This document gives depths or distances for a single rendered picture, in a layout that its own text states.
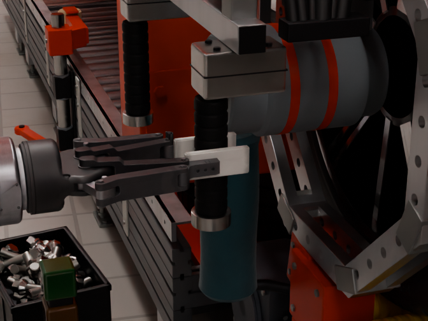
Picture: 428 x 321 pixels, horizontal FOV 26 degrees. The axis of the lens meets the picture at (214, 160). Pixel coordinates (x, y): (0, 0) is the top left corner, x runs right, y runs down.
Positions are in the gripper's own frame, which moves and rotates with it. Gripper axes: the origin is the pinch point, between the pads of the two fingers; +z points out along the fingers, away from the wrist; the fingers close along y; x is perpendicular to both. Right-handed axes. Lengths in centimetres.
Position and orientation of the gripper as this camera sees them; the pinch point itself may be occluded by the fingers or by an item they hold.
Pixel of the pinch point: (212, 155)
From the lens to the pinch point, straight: 99.5
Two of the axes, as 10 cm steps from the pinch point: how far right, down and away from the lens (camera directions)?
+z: 9.5, -1.2, 2.9
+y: 3.1, 3.6, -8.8
